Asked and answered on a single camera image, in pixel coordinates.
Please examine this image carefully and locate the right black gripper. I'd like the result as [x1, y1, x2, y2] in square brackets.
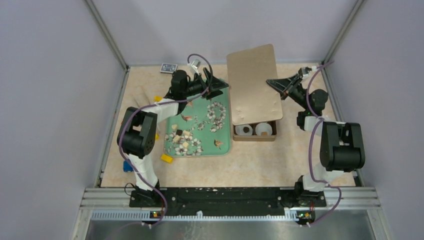
[265, 74, 310, 111]

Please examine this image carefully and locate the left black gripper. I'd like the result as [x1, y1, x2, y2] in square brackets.
[182, 67, 228, 100]

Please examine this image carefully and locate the brown box lid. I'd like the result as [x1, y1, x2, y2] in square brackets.
[226, 44, 283, 126]

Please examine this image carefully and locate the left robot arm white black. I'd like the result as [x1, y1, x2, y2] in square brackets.
[116, 68, 229, 207]

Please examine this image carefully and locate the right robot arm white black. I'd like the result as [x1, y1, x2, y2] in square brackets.
[266, 73, 366, 206]

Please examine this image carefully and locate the brown chocolate box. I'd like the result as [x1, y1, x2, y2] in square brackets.
[232, 120, 277, 142]

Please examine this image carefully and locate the green floral tray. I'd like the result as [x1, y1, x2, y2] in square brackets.
[164, 88, 231, 157]

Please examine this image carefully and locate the white paper cup near right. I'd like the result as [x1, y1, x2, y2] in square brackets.
[255, 122, 273, 136]

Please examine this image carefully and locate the white paper cup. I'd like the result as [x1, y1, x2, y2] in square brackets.
[234, 124, 253, 136]
[255, 122, 273, 136]

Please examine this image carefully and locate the white paper cup near left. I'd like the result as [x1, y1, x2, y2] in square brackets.
[234, 124, 253, 136]

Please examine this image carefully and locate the blue card deck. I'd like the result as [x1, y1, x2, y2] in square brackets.
[159, 63, 178, 74]

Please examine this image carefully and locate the yellow curved block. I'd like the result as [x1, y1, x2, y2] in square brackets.
[154, 95, 163, 102]

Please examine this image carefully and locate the yellow block near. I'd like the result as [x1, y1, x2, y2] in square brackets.
[160, 154, 174, 164]

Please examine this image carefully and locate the blue toy car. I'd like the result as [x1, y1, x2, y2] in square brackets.
[122, 161, 134, 173]

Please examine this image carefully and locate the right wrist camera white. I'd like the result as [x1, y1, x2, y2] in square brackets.
[297, 65, 318, 79]

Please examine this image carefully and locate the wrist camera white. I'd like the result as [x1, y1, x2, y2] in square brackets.
[297, 65, 318, 79]
[188, 58, 201, 75]

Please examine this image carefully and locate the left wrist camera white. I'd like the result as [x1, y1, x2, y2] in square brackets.
[188, 58, 201, 75]

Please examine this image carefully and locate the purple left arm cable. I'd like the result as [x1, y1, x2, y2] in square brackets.
[117, 53, 215, 229]

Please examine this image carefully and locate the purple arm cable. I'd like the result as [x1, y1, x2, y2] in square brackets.
[117, 53, 215, 229]
[299, 60, 343, 228]

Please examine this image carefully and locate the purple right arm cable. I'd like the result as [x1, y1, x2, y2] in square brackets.
[299, 60, 343, 228]

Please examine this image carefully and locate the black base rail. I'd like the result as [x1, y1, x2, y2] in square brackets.
[129, 187, 327, 217]

